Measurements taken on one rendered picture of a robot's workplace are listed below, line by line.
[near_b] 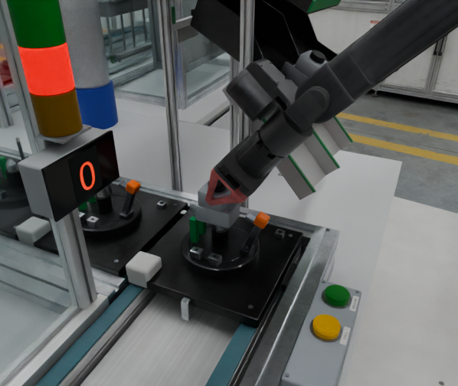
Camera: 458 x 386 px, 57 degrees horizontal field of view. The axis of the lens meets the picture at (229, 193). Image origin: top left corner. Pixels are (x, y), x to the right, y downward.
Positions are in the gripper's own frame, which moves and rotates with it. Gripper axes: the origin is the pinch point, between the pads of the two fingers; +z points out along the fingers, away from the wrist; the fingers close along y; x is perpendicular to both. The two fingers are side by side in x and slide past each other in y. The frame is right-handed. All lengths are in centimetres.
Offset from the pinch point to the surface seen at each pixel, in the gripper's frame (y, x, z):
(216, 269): 6.2, 8.9, 6.5
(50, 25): 19.4, -25.3, -16.3
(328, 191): -48, 22, 12
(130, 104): -81, -47, 70
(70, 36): -53, -66, 44
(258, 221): 0.7, 7.8, -2.6
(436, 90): -394, 89, 49
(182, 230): -3.1, 0.9, 15.6
